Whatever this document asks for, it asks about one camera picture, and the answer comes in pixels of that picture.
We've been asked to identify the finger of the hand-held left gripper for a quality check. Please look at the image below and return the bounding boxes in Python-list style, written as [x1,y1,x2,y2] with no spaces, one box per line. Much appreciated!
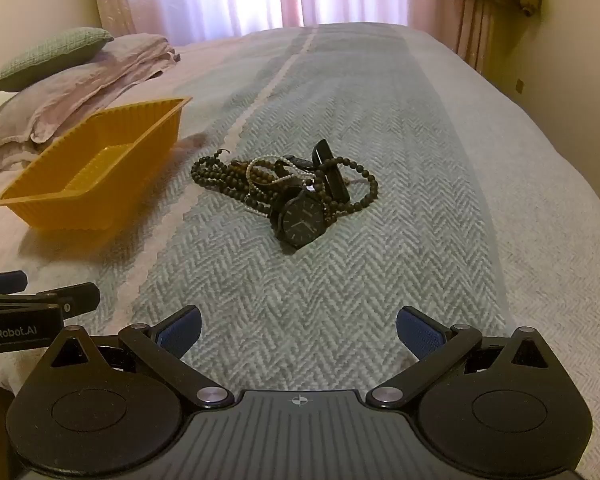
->
[0,270,29,294]
[0,282,101,318]

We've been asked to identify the yellow plastic tray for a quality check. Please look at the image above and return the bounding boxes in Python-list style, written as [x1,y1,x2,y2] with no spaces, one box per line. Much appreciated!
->
[0,96,193,231]

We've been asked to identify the black wrist watch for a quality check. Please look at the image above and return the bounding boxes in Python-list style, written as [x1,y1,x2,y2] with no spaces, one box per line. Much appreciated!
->
[270,157,332,252]

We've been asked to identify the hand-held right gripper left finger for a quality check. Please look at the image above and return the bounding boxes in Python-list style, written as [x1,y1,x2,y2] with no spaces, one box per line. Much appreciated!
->
[47,304,233,408]

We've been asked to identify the pink ruffled pillow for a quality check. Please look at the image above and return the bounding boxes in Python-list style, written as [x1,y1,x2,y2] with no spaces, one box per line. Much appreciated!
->
[0,137,51,179]
[0,34,182,146]

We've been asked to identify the black bangle band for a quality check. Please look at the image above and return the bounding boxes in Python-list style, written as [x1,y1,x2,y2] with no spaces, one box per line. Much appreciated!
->
[311,139,355,202]

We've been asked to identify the striped pink drape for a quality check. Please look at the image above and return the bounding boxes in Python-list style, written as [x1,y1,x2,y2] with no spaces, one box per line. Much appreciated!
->
[455,0,497,77]

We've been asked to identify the long dark bead necklace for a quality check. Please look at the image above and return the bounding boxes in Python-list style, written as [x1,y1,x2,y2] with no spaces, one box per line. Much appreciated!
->
[191,147,281,202]

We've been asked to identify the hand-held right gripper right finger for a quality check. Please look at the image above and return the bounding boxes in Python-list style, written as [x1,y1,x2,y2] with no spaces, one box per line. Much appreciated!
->
[396,305,556,408]

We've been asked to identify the green textured pillow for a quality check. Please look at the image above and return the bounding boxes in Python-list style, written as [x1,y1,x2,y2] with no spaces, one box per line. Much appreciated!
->
[0,27,115,93]

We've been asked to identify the white pearl bracelet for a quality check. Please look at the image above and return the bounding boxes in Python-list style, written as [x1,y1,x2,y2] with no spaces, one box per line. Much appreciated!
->
[245,154,293,219]

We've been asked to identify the grey herringbone blanket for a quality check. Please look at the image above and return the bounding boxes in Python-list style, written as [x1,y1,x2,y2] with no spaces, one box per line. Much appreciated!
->
[0,22,600,480]

